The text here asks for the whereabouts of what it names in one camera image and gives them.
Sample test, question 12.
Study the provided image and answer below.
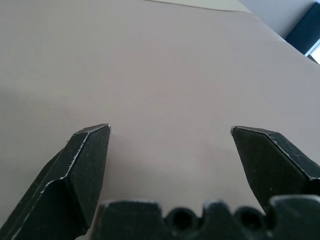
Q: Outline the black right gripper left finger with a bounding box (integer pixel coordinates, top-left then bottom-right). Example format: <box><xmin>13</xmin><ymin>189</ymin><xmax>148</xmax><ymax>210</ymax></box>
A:
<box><xmin>0</xmin><ymin>123</ymin><xmax>112</xmax><ymax>240</ymax></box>

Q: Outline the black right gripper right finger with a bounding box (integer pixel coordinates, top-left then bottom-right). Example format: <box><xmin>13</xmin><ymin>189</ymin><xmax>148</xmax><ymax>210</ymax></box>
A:
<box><xmin>230</xmin><ymin>125</ymin><xmax>320</xmax><ymax>216</ymax></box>

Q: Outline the dark blue panel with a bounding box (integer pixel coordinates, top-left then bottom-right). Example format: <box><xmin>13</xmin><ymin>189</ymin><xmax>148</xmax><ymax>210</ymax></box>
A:
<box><xmin>285</xmin><ymin>1</ymin><xmax>320</xmax><ymax>56</ymax></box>

